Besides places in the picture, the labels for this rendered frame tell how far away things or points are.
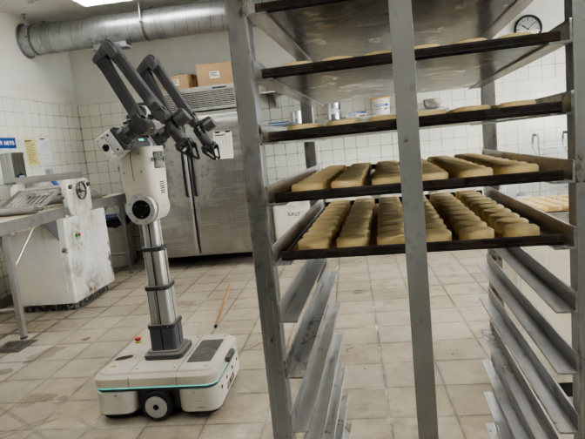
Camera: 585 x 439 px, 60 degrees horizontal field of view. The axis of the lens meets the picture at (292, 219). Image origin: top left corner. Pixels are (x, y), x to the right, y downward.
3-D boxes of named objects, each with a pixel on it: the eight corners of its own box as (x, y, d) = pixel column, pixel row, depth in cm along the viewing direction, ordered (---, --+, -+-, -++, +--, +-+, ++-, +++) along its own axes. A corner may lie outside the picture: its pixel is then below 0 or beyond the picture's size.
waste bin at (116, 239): (146, 258, 693) (139, 210, 683) (130, 267, 640) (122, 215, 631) (108, 260, 699) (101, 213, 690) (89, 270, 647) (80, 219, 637)
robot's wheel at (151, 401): (137, 393, 256) (143, 388, 261) (143, 422, 258) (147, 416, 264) (169, 391, 254) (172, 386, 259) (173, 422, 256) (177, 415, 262)
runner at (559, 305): (474, 231, 133) (474, 219, 133) (486, 230, 133) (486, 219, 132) (555, 314, 71) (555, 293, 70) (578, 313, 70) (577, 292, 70)
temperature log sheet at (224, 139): (234, 158, 571) (231, 130, 567) (233, 158, 569) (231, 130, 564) (215, 159, 574) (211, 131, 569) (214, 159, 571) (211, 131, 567)
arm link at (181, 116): (160, 115, 242) (153, 114, 233) (178, 99, 240) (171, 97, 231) (176, 135, 242) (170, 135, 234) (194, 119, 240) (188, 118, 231)
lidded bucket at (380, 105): (391, 114, 630) (389, 97, 627) (393, 113, 606) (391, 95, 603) (370, 116, 633) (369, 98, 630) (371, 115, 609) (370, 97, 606)
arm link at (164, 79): (150, 63, 285) (142, 59, 274) (158, 56, 284) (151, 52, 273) (193, 127, 287) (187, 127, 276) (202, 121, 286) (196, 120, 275)
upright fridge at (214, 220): (272, 248, 672) (254, 89, 643) (260, 265, 583) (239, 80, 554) (169, 256, 689) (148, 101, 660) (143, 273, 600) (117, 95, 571)
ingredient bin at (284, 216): (276, 259, 606) (269, 194, 595) (280, 247, 669) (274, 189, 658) (321, 255, 602) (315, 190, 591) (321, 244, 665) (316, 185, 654)
